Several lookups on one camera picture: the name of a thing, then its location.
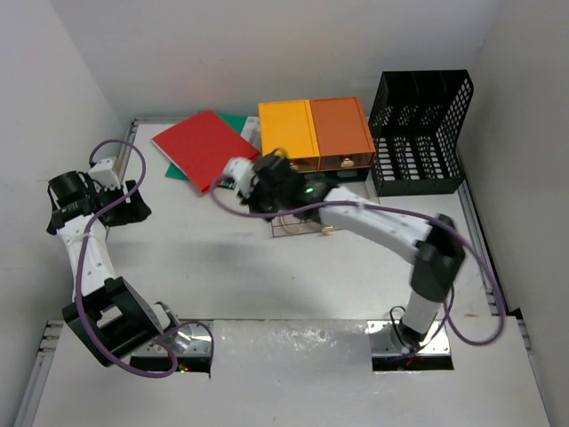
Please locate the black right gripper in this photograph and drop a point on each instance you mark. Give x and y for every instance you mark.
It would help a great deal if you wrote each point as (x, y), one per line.
(260, 189)

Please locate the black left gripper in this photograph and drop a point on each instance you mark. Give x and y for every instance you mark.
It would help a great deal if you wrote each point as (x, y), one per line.
(117, 205)

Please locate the red folder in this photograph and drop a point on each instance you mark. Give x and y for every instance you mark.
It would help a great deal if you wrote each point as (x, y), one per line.
(204, 149)

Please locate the brown tape roll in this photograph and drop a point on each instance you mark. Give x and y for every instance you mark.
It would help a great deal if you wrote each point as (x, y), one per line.
(290, 228)

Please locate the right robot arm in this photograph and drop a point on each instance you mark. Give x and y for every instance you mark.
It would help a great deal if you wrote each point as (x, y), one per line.
(434, 254)

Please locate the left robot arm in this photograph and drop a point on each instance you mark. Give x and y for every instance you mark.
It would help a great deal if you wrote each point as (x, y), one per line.
(118, 316)

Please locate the yellow drawer box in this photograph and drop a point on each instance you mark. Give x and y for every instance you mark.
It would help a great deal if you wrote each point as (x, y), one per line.
(288, 126)

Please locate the green folder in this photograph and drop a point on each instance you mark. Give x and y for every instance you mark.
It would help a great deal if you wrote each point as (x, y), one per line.
(222, 133)

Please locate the orange drawer box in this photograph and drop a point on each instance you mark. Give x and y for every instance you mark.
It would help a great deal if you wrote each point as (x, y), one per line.
(343, 135)

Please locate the black mesh file rack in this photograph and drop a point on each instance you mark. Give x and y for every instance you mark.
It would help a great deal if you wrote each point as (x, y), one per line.
(415, 122)

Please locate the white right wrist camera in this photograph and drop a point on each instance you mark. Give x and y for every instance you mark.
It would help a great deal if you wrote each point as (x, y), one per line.
(239, 172)

